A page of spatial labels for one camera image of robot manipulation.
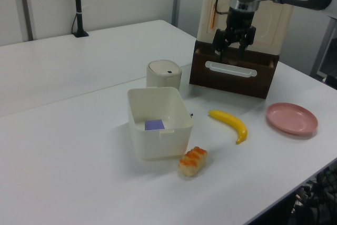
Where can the toy bread roll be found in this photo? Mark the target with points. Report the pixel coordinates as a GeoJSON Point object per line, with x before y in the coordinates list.
{"type": "Point", "coordinates": [192, 163]}

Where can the black under-table equipment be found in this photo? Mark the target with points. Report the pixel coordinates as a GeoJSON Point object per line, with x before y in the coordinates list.
{"type": "Point", "coordinates": [323, 190]}

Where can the white plastic box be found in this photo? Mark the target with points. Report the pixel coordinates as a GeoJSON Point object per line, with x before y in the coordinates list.
{"type": "Point", "coordinates": [158, 143]}

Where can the dark brown wooden drawer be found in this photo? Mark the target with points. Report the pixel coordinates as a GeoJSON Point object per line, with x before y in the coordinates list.
{"type": "Point", "coordinates": [231, 85]}

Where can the orange latch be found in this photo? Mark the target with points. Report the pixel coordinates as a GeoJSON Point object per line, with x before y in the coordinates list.
{"type": "Point", "coordinates": [212, 15]}

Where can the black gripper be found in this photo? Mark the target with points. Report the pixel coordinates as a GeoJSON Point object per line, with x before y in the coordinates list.
{"type": "Point", "coordinates": [240, 19]}

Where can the small cream trash bin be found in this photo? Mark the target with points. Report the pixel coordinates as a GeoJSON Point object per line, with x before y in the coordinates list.
{"type": "Point", "coordinates": [163, 77]}

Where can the purple block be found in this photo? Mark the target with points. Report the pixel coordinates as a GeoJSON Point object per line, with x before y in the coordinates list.
{"type": "Point", "coordinates": [154, 125]}

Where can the yellow toy banana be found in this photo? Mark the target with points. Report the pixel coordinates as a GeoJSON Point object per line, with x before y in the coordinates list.
{"type": "Point", "coordinates": [231, 122]}

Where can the pink plate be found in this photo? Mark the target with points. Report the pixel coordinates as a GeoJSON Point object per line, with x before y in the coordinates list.
{"type": "Point", "coordinates": [291, 118]}

